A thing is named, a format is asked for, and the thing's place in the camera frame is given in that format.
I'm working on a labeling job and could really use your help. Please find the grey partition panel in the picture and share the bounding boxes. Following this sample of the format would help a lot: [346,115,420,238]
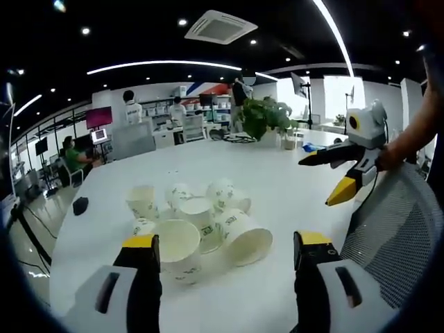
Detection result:
[111,122,157,161]

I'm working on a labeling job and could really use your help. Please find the white table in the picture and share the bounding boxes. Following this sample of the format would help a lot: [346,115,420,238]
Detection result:
[48,128,382,333]

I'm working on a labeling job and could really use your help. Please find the white office chair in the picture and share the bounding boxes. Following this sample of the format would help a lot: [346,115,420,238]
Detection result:
[59,157,85,189]

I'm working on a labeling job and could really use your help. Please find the curved ceiling light strip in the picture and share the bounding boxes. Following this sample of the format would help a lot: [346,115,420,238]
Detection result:
[86,60,279,82]

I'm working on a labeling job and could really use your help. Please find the pile of white paper cups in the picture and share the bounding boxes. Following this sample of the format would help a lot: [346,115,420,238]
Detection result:
[125,178,274,286]

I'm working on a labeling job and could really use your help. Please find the small black object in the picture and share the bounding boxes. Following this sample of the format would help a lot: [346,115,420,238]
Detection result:
[72,196,89,216]

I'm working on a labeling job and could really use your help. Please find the person's right hand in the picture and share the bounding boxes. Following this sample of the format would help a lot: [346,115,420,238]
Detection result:
[377,142,405,171]

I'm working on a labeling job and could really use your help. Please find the small monitor on stand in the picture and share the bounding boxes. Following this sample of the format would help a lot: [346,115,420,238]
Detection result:
[89,128,109,144]

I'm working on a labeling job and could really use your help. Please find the green potted plant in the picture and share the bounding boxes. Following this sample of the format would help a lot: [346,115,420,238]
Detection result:
[240,96,300,146]

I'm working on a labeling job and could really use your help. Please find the pink screen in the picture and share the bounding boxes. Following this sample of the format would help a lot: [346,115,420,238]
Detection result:
[85,106,114,130]

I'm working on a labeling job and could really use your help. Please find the monitor on black stand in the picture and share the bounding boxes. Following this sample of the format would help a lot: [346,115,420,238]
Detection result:
[289,71,315,130]

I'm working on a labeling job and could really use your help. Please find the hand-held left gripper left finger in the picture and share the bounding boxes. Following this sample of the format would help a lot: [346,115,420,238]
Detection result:
[64,234,163,333]

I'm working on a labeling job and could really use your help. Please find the long ceiling light strip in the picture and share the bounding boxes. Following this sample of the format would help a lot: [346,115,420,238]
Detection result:
[311,0,355,79]

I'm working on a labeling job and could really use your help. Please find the ceiling air conditioner vent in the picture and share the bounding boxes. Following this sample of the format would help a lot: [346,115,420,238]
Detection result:
[184,9,259,46]

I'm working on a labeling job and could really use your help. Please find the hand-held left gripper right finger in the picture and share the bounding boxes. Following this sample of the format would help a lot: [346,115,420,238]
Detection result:
[293,230,393,333]

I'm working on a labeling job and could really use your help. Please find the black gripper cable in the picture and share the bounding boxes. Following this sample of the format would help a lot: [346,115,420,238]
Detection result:
[360,169,381,209]

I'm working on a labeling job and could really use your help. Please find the grey mesh office chair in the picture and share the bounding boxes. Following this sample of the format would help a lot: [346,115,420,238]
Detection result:
[341,162,442,310]

